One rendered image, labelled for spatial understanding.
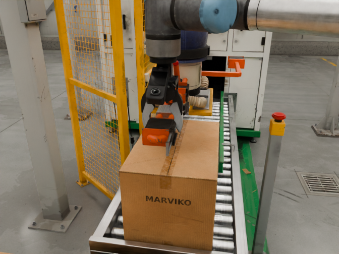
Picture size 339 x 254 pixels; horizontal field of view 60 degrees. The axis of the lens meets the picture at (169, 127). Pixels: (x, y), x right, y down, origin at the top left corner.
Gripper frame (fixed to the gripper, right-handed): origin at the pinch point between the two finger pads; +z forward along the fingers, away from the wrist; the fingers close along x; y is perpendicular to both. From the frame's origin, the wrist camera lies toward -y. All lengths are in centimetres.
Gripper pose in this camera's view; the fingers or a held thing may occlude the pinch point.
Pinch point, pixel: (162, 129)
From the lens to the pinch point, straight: 83.5
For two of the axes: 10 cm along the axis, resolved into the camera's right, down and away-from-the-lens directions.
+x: -9.9, -0.7, 1.5
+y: 1.6, -4.0, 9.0
